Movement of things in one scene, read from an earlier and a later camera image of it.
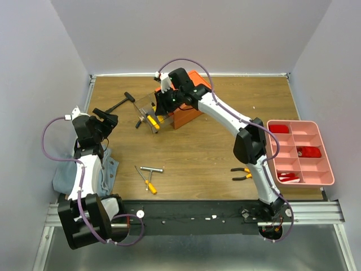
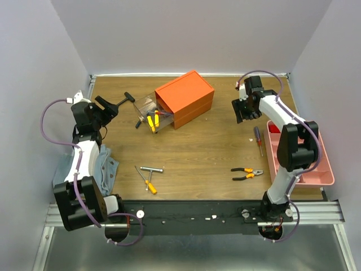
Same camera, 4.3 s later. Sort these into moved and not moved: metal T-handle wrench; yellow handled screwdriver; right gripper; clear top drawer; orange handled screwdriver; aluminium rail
Moved: yellow handled screwdriver; right gripper
Not moved: clear top drawer; aluminium rail; orange handled screwdriver; metal T-handle wrench
